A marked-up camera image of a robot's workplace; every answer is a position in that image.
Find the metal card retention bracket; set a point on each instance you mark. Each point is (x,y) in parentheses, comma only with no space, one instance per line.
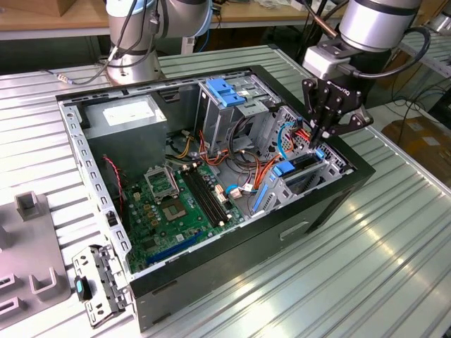
(112,281)

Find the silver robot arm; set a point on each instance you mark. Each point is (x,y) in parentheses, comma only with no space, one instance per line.
(373,24)

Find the grey metal drive cage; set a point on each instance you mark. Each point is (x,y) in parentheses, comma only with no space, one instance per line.
(215,123)

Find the grey power supply unit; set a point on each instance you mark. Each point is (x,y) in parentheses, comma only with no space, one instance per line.
(123,141)

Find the blue black release latch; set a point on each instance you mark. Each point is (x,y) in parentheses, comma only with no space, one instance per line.
(80,287)

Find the grey parts rack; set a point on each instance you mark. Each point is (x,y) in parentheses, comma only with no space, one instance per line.
(30,246)

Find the black RAM slot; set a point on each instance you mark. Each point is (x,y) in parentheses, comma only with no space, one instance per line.
(210,197)
(199,197)
(203,197)
(206,197)

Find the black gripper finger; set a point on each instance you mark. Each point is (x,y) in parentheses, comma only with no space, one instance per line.
(313,102)
(356,121)

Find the black open PC case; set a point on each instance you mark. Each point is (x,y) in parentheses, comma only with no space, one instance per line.
(246,253)

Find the silver metal cylinder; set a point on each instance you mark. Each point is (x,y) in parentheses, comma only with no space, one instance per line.
(442,23)

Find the metal slat table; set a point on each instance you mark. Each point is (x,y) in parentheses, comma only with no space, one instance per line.
(437,53)

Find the green motherboard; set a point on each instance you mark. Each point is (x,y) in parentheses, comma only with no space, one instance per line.
(183,230)

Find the grey metal disk bay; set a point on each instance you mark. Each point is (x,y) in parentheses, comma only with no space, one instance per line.
(278,193)

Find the dark square chipset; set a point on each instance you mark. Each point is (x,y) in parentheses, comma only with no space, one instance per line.
(172,212)

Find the blue plastic drive latch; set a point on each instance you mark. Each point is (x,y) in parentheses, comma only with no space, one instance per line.
(222,91)

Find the blue expansion slot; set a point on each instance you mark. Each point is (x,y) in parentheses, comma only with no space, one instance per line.
(172,248)

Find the brown cardboard box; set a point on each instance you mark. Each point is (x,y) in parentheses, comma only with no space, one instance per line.
(81,7)

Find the CPU socket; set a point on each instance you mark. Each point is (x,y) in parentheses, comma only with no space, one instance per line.
(161,184)

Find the hard disk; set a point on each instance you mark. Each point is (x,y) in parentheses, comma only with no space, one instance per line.
(283,168)

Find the flat brown carton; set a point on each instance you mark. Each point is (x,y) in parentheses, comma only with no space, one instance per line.
(415,141)

